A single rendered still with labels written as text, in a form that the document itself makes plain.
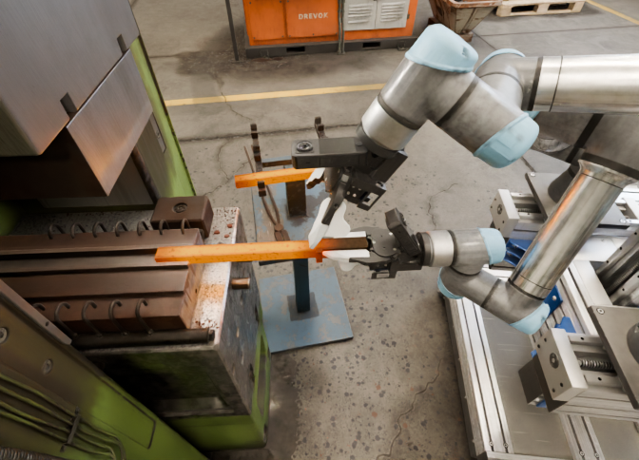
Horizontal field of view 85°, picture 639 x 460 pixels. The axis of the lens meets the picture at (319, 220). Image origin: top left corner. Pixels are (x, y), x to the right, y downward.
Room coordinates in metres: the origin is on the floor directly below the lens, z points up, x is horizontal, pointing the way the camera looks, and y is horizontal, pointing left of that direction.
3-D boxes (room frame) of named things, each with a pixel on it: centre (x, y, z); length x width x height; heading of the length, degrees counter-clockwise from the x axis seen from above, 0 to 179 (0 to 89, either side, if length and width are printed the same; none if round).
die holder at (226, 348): (0.45, 0.48, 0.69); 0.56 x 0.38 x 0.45; 93
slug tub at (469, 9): (4.58, -1.56, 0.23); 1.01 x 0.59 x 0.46; 9
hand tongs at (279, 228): (0.97, 0.20, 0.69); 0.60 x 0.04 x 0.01; 20
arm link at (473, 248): (0.46, -0.32, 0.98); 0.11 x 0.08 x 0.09; 93
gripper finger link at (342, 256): (0.43, -0.05, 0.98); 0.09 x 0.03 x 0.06; 96
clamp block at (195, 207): (0.58, 0.32, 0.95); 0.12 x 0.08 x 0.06; 93
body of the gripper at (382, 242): (0.45, -0.16, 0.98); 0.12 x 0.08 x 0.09; 93
